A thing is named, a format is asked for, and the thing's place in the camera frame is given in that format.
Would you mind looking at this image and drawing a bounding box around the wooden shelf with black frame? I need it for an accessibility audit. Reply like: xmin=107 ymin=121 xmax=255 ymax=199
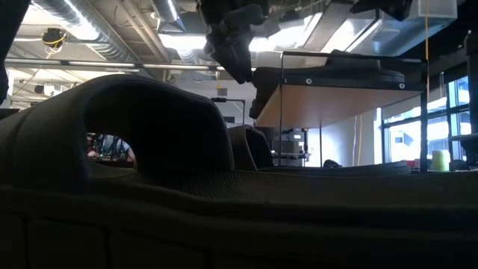
xmin=253 ymin=51 xmax=429 ymax=173

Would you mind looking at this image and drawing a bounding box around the yellow-green cylinder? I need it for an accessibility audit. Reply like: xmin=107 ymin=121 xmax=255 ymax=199
xmin=432 ymin=149 xmax=450 ymax=172

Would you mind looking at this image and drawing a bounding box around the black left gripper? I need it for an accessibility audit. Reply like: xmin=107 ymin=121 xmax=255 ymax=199
xmin=197 ymin=0 xmax=270 ymax=85

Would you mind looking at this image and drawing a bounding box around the black ceiling cord reel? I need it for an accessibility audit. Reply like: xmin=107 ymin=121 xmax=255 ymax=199
xmin=40 ymin=27 xmax=69 ymax=49

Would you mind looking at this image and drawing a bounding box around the large silver ventilation duct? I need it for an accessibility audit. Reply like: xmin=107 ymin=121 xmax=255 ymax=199
xmin=31 ymin=0 xmax=135 ymax=64

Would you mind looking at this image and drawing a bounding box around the black equipment cart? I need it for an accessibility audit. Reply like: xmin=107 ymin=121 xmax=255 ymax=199
xmin=273 ymin=128 xmax=311 ymax=168

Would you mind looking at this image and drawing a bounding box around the dark grey backpack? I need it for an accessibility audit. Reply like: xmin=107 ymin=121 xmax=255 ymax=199
xmin=0 ymin=73 xmax=478 ymax=269

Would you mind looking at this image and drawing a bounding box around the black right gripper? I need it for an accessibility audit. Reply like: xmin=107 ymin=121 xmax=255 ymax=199
xmin=350 ymin=0 xmax=414 ymax=22

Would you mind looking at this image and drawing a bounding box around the long linear ceiling light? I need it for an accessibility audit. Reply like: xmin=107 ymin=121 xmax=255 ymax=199
xmin=4 ymin=58 xmax=258 ymax=72

